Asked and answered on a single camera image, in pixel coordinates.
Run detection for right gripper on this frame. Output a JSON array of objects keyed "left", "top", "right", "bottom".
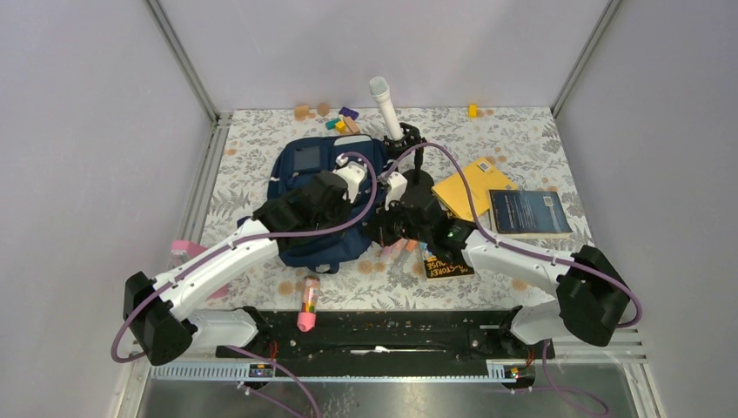
[{"left": 362, "top": 197, "right": 432, "bottom": 249}]

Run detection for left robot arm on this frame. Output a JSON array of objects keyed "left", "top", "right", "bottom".
[{"left": 119, "top": 165, "right": 366, "bottom": 366}]

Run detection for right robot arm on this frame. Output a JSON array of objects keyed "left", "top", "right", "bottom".
[{"left": 364, "top": 190, "right": 634, "bottom": 359}]

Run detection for grey orange-capped marker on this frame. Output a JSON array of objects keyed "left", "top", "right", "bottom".
[{"left": 390, "top": 239, "right": 418, "bottom": 274}]

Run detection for pink highlighter pen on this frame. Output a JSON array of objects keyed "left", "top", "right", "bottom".
[{"left": 379, "top": 239, "right": 406, "bottom": 261}]

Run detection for black microphone stand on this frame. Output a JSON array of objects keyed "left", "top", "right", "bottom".
[{"left": 383, "top": 122, "right": 434, "bottom": 194}]

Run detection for yellow book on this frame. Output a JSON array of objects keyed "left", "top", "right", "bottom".
[{"left": 432, "top": 157, "right": 517, "bottom": 221}]

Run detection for treehouse story paperback book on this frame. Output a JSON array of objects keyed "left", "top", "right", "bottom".
[{"left": 419, "top": 243, "right": 475, "bottom": 281}]

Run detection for teal toy block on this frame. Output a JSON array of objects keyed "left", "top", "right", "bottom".
[{"left": 325, "top": 118, "right": 341, "bottom": 130}]

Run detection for long tan wooden block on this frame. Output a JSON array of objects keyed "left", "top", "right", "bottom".
[{"left": 342, "top": 116, "right": 360, "bottom": 134}]

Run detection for round wooden block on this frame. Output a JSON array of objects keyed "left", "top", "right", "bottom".
[{"left": 316, "top": 102, "right": 331, "bottom": 117}]

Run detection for purple toy block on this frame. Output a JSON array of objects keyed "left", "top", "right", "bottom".
[{"left": 339, "top": 106, "right": 359, "bottom": 120}]

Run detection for dark blue book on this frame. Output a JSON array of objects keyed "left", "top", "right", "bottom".
[{"left": 487, "top": 190, "right": 573, "bottom": 239}]

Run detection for pink-capped clear tube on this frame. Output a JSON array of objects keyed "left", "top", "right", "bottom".
[{"left": 297, "top": 275, "right": 321, "bottom": 333}]

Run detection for white microphone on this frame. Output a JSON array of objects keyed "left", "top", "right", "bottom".
[{"left": 369, "top": 76, "right": 404, "bottom": 141}]

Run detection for pink box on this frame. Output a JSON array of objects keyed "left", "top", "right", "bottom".
[{"left": 169, "top": 240, "right": 230, "bottom": 300}]

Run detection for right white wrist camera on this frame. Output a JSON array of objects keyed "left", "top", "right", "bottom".
[{"left": 384, "top": 172, "right": 407, "bottom": 211}]

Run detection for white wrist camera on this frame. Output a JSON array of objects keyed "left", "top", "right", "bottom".
[
  {"left": 332, "top": 161, "right": 367, "bottom": 204},
  {"left": 384, "top": 172, "right": 407, "bottom": 211}
]

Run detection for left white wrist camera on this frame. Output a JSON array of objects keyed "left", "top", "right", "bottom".
[{"left": 332, "top": 161, "right": 367, "bottom": 204}]

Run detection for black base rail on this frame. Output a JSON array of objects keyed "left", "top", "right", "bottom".
[{"left": 245, "top": 307, "right": 555, "bottom": 378}]

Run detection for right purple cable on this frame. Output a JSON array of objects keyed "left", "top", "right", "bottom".
[{"left": 380, "top": 142, "right": 643, "bottom": 416}]

